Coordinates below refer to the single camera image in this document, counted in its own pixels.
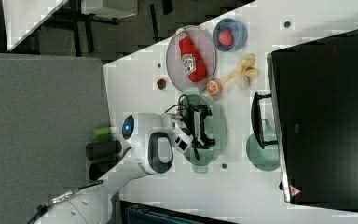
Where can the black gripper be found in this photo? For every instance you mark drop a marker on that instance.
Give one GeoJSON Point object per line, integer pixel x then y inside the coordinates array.
{"type": "Point", "coordinates": [196, 117]}

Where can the green oval strainer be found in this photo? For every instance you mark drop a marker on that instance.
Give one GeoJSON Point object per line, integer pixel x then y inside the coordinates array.
{"type": "Point", "coordinates": [214, 129]}

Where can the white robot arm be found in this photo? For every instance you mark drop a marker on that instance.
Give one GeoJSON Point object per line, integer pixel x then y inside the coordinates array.
{"type": "Point", "coordinates": [151, 140]}

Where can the orange slice toy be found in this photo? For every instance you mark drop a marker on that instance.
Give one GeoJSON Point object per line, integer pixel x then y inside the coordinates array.
{"type": "Point", "coordinates": [214, 87]}

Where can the small red toy strawberry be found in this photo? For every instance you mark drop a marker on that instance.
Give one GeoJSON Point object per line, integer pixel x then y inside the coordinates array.
{"type": "Point", "coordinates": [161, 84]}

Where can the red ketchup bottle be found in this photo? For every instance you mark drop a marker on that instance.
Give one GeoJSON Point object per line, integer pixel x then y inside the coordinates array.
{"type": "Point", "coordinates": [192, 62]}

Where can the yellow peeled toy banana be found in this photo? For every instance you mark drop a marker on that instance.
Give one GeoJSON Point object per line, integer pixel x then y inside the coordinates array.
{"type": "Point", "coordinates": [243, 72]}

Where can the grey round plate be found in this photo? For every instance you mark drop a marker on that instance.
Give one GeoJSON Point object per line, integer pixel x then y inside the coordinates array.
{"type": "Point", "coordinates": [176, 71]}

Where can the green mug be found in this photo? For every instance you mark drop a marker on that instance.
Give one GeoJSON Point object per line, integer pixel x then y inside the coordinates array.
{"type": "Point", "coordinates": [265, 158]}

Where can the pink toy strawberry in bowl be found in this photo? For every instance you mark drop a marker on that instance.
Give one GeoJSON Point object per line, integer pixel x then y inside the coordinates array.
{"type": "Point", "coordinates": [225, 38]}

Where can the green marker cylinder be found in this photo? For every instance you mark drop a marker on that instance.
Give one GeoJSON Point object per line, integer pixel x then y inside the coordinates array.
{"type": "Point", "coordinates": [105, 131]}

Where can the blue bowl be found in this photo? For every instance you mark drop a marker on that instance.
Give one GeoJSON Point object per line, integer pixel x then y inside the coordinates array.
{"type": "Point", "coordinates": [238, 30]}

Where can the black toaster oven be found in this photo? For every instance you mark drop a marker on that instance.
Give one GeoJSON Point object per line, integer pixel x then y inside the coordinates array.
{"type": "Point", "coordinates": [314, 95]}

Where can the grey side table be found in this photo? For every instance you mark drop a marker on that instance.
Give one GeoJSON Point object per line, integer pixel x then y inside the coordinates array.
{"type": "Point", "coordinates": [49, 108]}

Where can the black cylinder post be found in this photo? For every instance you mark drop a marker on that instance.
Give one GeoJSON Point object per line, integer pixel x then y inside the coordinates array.
{"type": "Point", "coordinates": [95, 151]}

